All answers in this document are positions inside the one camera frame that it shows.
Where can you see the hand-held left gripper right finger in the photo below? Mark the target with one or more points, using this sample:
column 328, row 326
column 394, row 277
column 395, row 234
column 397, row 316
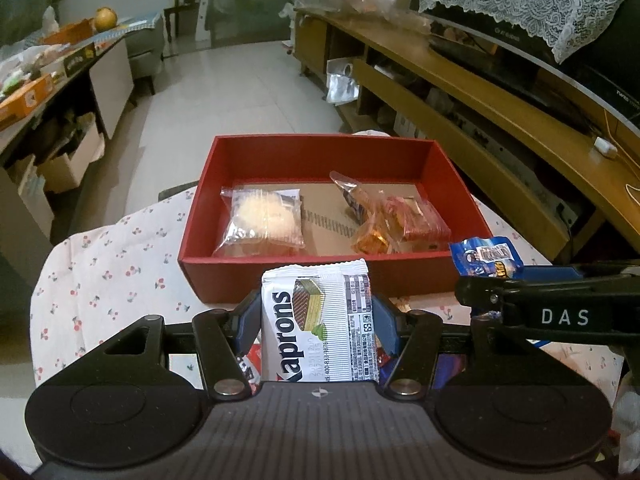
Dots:
column 387, row 325

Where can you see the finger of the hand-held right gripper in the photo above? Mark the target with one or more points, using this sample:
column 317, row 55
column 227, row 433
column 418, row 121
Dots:
column 480, row 294
column 555, row 274

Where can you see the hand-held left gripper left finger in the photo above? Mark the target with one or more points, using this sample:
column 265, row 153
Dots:
column 245, row 325

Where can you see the blue white printed snack packet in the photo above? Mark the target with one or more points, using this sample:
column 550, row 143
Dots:
column 487, row 255

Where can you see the white wafer packet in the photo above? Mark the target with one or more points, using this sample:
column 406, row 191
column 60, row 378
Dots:
column 320, row 320

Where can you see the clear packet of red snacks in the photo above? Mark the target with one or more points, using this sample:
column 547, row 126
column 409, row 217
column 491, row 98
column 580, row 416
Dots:
column 420, row 222

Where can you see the orange clear snack packet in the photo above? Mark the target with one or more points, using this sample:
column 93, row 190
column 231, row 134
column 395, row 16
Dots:
column 370, row 225

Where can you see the clear round pastry packet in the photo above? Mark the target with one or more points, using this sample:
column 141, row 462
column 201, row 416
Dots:
column 260, row 220

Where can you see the red cardboard box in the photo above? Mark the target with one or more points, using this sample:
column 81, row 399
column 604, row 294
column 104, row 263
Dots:
column 310, row 160

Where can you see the clear plastic bag of snacks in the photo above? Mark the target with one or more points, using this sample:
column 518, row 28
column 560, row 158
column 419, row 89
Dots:
column 370, row 10

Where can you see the wooden television cabinet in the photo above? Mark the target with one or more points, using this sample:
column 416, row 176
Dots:
column 575, row 165

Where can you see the white power adapter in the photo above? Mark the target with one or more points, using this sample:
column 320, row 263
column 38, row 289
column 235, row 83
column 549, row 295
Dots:
column 605, row 147

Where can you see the cherry print tablecloth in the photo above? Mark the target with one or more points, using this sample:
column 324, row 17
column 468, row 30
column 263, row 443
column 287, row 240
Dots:
column 110, row 270

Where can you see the black television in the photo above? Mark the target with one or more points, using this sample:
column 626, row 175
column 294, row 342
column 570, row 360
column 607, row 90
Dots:
column 610, row 80

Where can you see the white cardboard box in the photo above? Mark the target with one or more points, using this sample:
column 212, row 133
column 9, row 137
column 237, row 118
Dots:
column 75, row 160

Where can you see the silver foil bag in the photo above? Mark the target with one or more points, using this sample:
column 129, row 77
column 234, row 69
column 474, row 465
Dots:
column 342, row 82

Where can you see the long side table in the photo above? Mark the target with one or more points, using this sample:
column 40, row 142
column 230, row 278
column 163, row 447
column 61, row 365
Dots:
column 115, row 85

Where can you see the white lace cloth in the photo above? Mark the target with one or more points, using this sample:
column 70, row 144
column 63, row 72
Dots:
column 525, row 0

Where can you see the dark snack box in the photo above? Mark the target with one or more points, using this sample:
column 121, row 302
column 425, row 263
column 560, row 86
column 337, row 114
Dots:
column 79, row 60

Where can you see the flat orange box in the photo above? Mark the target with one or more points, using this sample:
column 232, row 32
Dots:
column 27, row 100

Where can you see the yellow pomelo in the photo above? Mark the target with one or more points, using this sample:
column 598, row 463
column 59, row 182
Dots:
column 106, row 19

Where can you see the orange cardboard tray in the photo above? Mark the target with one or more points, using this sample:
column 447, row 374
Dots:
column 70, row 34

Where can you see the white plastic bag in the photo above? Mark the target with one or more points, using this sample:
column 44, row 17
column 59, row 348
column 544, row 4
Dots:
column 50, row 17

